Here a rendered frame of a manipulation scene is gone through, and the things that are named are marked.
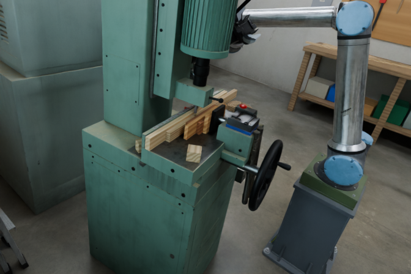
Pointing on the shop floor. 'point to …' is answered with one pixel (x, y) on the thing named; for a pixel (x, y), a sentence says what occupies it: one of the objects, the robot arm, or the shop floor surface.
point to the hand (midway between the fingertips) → (243, 22)
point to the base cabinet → (151, 221)
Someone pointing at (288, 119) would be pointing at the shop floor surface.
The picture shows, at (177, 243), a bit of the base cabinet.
